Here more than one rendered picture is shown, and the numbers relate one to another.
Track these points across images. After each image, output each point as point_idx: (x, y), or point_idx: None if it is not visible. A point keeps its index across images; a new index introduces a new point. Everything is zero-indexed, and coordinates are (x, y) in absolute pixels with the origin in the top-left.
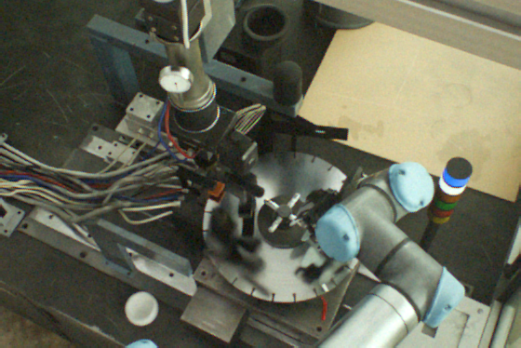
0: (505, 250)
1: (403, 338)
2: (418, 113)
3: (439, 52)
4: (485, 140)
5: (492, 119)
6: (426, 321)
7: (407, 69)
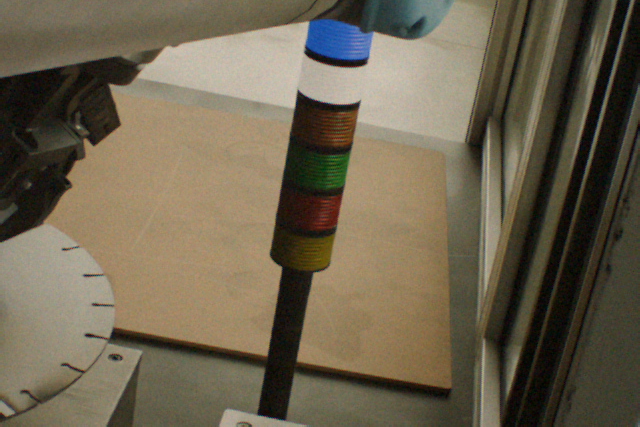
0: None
1: None
2: (191, 264)
3: (215, 184)
4: (352, 300)
5: (356, 271)
6: None
7: (153, 204)
